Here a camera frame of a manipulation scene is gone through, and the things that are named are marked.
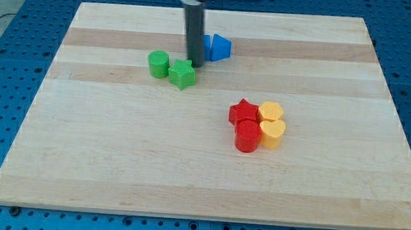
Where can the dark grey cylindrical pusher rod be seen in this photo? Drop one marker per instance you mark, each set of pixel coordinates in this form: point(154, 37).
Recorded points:
point(194, 32)

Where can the green cylinder block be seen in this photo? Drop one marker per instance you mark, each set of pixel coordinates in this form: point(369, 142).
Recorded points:
point(158, 64)

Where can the green star block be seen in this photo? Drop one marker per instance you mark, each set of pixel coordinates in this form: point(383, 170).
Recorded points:
point(182, 74)

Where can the wooden board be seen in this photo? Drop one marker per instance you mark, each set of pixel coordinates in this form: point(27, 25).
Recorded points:
point(102, 135)

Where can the blue block behind rod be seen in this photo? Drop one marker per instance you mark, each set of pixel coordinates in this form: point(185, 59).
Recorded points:
point(208, 47)

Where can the blue triangular block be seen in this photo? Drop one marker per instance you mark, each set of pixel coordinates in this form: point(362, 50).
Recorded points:
point(221, 48)

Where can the red star block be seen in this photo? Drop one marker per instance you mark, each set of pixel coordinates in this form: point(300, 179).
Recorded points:
point(242, 111)

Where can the yellow hexagon block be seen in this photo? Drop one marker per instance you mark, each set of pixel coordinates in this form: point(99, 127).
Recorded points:
point(270, 111)

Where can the red cylinder block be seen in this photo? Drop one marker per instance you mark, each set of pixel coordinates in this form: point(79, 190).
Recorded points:
point(247, 136)

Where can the yellow heart block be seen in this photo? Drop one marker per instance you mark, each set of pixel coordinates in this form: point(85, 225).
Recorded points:
point(272, 133)

